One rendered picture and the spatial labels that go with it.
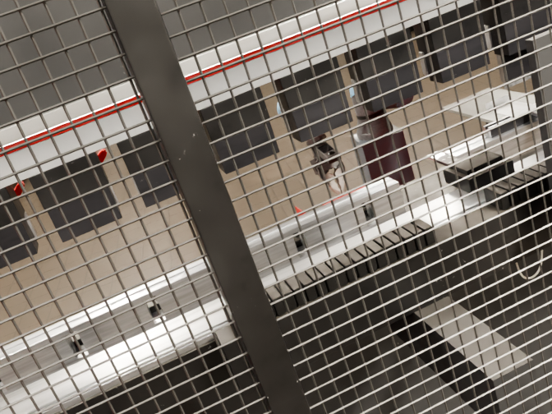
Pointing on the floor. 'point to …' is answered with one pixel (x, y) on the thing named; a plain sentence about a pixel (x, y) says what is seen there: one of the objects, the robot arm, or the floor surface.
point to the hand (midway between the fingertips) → (341, 192)
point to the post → (205, 197)
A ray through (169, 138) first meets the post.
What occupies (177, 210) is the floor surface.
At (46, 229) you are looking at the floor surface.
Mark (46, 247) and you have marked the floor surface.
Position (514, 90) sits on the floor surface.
